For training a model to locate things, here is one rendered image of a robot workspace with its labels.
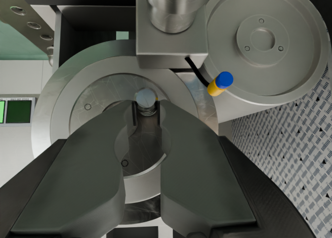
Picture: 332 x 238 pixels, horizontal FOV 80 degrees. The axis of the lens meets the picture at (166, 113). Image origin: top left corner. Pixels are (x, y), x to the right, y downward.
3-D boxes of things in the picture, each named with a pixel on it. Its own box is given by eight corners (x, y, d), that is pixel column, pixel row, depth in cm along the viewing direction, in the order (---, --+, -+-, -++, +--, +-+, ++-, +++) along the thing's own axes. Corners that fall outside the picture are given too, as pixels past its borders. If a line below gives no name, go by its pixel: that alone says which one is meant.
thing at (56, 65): (68, -111, 19) (58, 73, 17) (116, 27, 43) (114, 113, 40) (63, -111, 19) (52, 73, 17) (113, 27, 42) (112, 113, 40)
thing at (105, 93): (46, 109, 14) (138, 52, 15) (60, 113, 16) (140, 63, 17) (105, 202, 13) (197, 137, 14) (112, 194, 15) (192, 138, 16)
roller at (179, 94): (196, 54, 16) (203, 201, 15) (172, 107, 42) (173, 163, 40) (53, 54, 16) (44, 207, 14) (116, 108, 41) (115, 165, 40)
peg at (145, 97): (128, 95, 11) (149, 81, 11) (134, 104, 14) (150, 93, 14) (142, 115, 11) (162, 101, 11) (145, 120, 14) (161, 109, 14)
